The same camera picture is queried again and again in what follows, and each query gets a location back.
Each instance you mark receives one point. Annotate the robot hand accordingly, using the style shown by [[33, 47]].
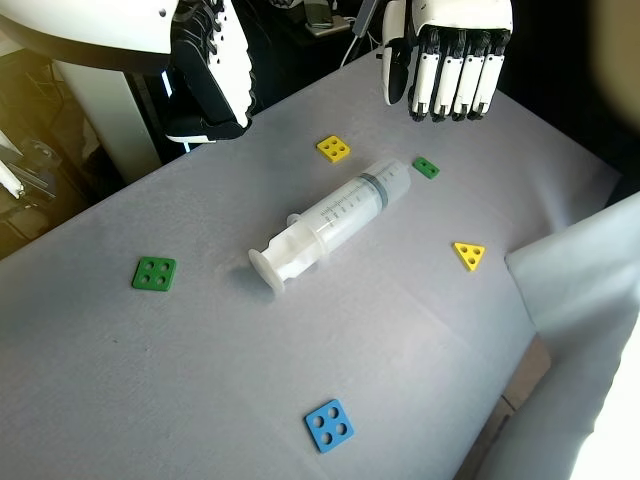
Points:
[[450, 15], [100, 35]]

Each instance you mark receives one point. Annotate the yellow square block four holes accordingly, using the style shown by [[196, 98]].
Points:
[[333, 149]]

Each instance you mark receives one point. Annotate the yellow triangle block three holes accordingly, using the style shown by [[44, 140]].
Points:
[[469, 260]]

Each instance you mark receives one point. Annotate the white tube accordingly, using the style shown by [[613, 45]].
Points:
[[10, 182]]

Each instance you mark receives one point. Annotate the grey table cloth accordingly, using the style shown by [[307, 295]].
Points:
[[200, 350]]

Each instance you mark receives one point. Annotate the large clear plastic syringe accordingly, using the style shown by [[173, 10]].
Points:
[[345, 205]]

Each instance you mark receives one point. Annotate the small green block two holes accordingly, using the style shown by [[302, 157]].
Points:
[[426, 168]]

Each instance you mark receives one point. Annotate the pale grey fabric panel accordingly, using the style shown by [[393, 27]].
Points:
[[585, 310]]

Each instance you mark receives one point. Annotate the green square block four holes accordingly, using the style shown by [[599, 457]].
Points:
[[154, 274]]

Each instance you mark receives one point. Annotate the white column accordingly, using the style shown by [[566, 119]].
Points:
[[110, 125]]

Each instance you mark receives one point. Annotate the blue square block four holes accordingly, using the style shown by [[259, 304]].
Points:
[[330, 426]]

